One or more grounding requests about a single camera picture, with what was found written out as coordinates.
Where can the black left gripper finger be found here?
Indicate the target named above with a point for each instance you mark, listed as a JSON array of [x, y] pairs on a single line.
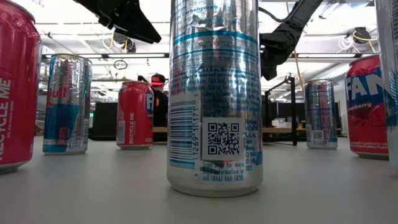
[[136, 28]]

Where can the white can black top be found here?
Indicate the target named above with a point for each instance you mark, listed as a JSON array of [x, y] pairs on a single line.
[[390, 77]]

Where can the silver slim beverage can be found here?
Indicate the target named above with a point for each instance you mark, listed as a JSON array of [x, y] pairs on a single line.
[[320, 115]]

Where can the long ceiling light strip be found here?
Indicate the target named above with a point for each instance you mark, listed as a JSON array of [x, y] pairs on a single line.
[[311, 55]]

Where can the red black cap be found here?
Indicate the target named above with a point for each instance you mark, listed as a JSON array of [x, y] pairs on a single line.
[[158, 80]]

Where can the black partition panel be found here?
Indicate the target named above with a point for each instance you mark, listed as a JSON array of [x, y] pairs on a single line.
[[283, 110], [104, 119]]

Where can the silver blue energy drink can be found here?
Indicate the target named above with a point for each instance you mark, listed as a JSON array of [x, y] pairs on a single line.
[[214, 93], [66, 109]]

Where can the white boxes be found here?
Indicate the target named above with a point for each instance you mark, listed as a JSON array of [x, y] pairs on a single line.
[[281, 123]]

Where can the person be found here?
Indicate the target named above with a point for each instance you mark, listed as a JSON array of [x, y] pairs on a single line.
[[161, 109]]

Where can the red soda can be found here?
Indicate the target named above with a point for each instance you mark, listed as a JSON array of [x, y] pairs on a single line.
[[133, 118], [18, 93], [365, 109]]

